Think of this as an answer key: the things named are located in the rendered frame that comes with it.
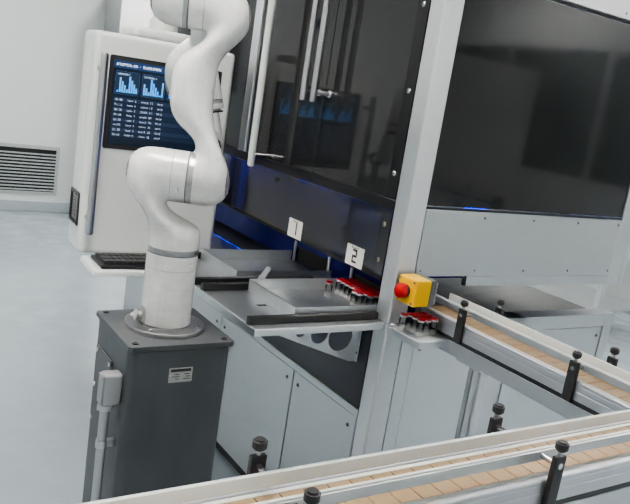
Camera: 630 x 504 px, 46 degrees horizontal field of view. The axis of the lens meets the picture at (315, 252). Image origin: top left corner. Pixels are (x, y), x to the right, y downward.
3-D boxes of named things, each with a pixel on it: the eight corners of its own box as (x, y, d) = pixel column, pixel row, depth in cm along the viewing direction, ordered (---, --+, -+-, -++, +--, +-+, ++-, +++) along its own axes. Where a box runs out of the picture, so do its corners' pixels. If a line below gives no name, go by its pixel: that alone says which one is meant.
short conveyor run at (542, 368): (410, 336, 207) (421, 282, 203) (451, 333, 215) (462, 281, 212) (623, 453, 151) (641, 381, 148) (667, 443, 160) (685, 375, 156)
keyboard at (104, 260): (200, 259, 271) (201, 253, 270) (215, 270, 259) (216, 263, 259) (90, 257, 250) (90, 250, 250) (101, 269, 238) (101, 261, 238)
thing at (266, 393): (283, 341, 441) (305, 196, 423) (558, 539, 274) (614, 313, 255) (118, 351, 386) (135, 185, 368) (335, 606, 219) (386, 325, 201)
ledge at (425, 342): (426, 329, 208) (427, 323, 208) (457, 346, 198) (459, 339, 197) (387, 332, 201) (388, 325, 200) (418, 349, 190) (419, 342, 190)
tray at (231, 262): (290, 259, 259) (291, 250, 258) (330, 281, 238) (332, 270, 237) (200, 259, 240) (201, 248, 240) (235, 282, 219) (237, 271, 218)
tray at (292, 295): (344, 288, 231) (346, 278, 231) (395, 315, 210) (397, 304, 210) (247, 290, 213) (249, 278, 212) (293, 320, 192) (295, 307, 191)
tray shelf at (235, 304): (282, 261, 263) (282, 256, 263) (405, 328, 207) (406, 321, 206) (153, 260, 237) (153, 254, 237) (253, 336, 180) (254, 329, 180)
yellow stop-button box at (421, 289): (415, 298, 201) (420, 273, 200) (433, 307, 195) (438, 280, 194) (394, 299, 197) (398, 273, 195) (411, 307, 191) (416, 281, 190)
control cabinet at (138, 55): (193, 243, 296) (218, 42, 280) (212, 256, 280) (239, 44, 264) (64, 240, 270) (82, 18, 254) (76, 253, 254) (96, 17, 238)
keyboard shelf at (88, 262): (194, 257, 283) (194, 251, 282) (223, 278, 260) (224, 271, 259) (73, 255, 260) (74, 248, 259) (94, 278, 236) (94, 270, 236)
